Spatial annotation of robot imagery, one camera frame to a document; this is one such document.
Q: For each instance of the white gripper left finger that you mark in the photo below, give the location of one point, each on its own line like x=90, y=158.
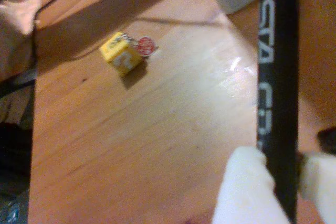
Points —
x=244, y=190

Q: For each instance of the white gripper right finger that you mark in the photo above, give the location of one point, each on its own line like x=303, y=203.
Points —
x=320, y=182

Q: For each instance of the black pen with red ends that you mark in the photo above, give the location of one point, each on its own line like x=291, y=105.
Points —
x=278, y=77

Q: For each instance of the yellow question-mark cube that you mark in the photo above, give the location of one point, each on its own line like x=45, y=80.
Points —
x=120, y=56

